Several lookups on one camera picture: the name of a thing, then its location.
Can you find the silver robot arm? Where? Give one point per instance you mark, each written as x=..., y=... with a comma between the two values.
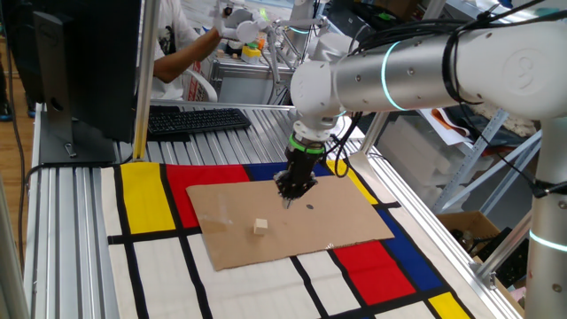
x=421, y=75

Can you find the black computer monitor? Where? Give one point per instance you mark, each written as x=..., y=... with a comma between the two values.
x=97, y=66

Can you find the brown cardboard sheet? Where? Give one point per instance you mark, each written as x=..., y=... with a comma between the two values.
x=274, y=230

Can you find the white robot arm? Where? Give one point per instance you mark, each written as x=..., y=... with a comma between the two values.
x=305, y=17

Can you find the long aluminium frame rail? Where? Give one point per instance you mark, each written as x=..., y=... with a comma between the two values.
x=443, y=239

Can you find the colour block patterned cloth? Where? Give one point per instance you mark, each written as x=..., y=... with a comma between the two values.
x=146, y=199

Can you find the brown cardboard box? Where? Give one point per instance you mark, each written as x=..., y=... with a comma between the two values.
x=465, y=221

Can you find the small pale wooden block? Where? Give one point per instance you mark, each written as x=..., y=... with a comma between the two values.
x=260, y=227

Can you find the person hand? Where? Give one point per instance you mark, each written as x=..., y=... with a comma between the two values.
x=217, y=24

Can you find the white plastic chair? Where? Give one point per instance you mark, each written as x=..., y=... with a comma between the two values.
x=204, y=86

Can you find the black keyboard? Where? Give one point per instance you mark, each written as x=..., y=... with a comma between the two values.
x=199, y=120

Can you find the aluminium frame post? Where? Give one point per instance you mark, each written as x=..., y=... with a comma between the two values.
x=500, y=254
x=146, y=80

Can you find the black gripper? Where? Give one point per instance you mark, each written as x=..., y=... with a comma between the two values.
x=301, y=166

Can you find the bare person forearm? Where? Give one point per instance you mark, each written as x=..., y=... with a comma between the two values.
x=186, y=55

